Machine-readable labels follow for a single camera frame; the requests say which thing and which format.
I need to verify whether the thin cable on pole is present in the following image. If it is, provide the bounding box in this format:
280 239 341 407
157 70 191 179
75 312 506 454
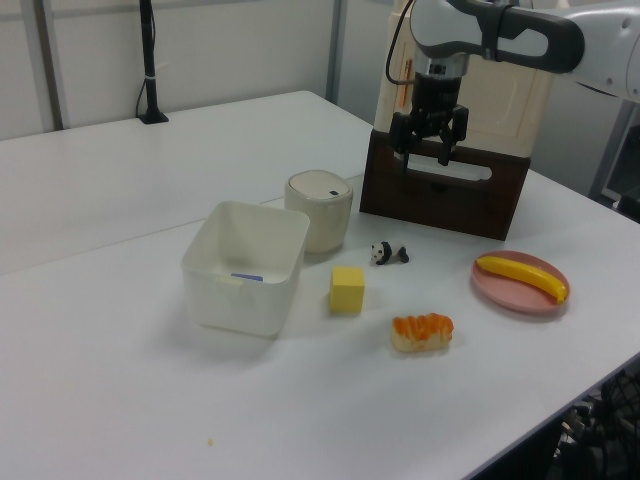
134 74 151 119

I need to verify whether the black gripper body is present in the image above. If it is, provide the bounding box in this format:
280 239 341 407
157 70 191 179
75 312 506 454
413 72 462 140

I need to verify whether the white plastic box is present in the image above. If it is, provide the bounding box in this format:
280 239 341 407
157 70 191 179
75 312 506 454
180 200 312 338

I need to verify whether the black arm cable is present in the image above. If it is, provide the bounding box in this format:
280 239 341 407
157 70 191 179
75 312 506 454
384 0 419 86

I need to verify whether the panda toy figure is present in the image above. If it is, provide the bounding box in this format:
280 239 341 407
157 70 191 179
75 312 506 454
369 239 411 267

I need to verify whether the cream mini oven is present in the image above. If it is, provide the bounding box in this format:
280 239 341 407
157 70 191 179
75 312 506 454
359 0 554 242

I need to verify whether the copper cabinet latch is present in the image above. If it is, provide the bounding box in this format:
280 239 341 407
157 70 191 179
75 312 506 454
398 48 417 110

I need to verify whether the cream lidded trash bin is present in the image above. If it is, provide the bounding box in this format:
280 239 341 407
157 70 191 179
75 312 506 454
284 170 355 254

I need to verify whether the pink plate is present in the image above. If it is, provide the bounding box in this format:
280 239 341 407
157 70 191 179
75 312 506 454
470 249 572 316

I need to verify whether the yellow toy banana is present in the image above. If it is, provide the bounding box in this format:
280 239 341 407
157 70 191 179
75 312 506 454
474 254 570 305

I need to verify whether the black mesh chair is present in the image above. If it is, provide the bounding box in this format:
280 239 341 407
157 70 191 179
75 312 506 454
557 362 640 480

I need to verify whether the black pole stand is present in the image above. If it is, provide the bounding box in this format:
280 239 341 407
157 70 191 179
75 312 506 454
137 0 170 125

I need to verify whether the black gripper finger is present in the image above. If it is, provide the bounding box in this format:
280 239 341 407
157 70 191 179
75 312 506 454
437 104 470 167
390 111 426 176

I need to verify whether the white drawer handle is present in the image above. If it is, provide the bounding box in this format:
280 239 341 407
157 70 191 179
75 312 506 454
396 151 494 182

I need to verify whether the yellow foam cube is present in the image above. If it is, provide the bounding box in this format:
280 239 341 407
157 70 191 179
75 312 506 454
329 265 367 316

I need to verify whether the toy bread with orange glaze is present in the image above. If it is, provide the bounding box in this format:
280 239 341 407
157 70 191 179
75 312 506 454
390 312 456 355

